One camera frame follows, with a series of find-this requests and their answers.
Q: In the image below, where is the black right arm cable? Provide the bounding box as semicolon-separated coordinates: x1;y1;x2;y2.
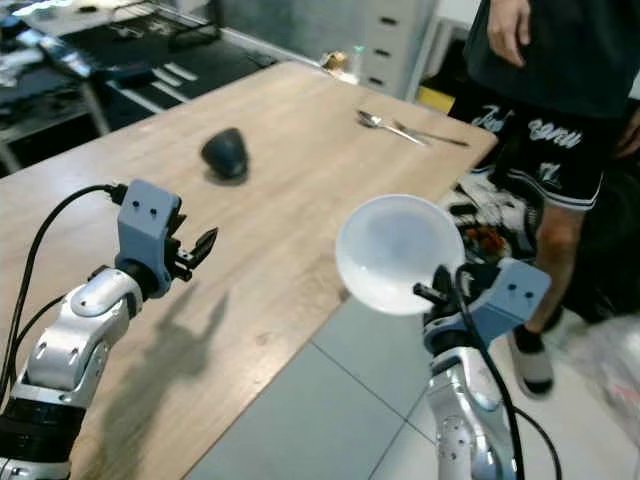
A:
455;265;561;480

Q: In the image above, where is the white drawer cabinet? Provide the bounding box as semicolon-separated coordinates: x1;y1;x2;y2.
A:
360;0;436;96

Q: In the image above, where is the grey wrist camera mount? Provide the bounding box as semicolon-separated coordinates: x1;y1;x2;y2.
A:
475;260;551;346
115;181;183;291

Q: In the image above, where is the yellow floor box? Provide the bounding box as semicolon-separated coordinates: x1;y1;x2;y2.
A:
417;85;456;113

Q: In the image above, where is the dark grey upturned bowl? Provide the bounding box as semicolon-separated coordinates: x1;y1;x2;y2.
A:
201;127;251;181

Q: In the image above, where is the white plastic bag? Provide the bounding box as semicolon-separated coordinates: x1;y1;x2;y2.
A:
575;318;640;401

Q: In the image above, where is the silver metal spoon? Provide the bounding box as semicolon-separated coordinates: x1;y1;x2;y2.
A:
356;110;429;146

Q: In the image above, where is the person right hand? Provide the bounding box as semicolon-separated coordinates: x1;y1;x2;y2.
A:
487;0;533;69

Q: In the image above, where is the black cluttered workbench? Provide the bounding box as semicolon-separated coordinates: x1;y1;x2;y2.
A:
0;5;261;161

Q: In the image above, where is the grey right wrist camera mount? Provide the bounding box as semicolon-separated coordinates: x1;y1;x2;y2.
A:
475;260;551;346

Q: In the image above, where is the person in black shorts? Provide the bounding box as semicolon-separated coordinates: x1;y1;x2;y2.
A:
450;0;640;396

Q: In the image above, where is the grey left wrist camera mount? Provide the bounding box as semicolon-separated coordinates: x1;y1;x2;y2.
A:
115;181;183;291

